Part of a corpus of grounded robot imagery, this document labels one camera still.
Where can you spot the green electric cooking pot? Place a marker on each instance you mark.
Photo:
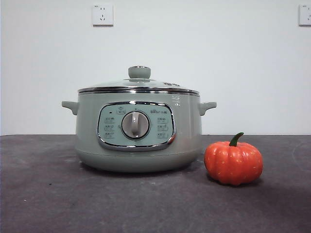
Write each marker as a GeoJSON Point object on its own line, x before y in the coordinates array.
{"type": "Point", "coordinates": [87, 126]}

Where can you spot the white wall socket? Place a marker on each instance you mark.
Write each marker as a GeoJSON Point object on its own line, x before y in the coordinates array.
{"type": "Point", "coordinates": [305, 15]}
{"type": "Point", "coordinates": [102, 15]}

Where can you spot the orange toy pumpkin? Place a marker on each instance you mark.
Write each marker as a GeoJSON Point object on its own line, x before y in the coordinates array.
{"type": "Point", "coordinates": [233, 162]}

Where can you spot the glass lid with green knob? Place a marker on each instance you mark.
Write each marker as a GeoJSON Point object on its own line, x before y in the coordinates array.
{"type": "Point", "coordinates": [139, 71]}

